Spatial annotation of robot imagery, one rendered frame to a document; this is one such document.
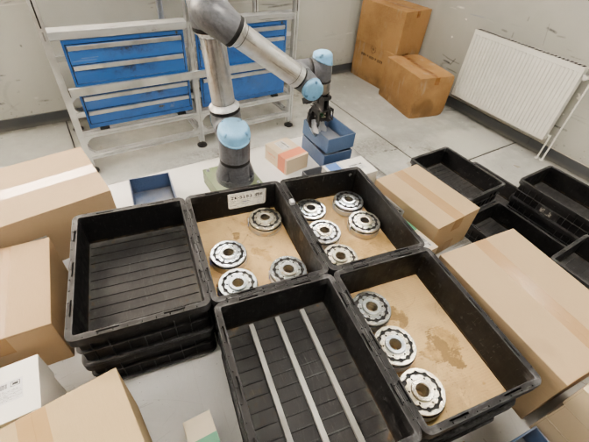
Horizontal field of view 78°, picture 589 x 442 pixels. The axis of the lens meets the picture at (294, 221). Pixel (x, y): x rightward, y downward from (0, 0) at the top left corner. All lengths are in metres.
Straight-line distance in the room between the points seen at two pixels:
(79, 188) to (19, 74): 2.40
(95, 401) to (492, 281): 0.96
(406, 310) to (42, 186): 1.14
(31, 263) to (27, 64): 2.59
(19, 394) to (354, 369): 0.68
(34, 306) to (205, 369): 0.44
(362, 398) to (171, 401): 0.46
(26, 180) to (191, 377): 0.81
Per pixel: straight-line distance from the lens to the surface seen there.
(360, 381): 0.91
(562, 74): 3.73
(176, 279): 1.05
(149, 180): 1.53
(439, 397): 0.92
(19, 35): 3.56
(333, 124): 1.79
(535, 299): 1.14
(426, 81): 3.83
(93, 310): 1.06
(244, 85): 3.09
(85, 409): 0.85
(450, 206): 1.37
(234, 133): 1.33
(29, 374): 0.95
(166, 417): 1.02
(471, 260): 1.14
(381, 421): 0.89
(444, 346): 1.02
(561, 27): 3.86
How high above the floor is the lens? 1.64
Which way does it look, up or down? 43 degrees down
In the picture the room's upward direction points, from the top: 6 degrees clockwise
